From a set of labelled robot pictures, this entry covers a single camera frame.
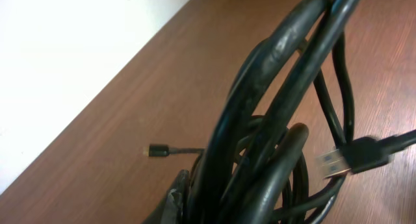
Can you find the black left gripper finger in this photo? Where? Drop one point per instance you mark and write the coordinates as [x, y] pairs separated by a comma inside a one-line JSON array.
[[171, 207]]

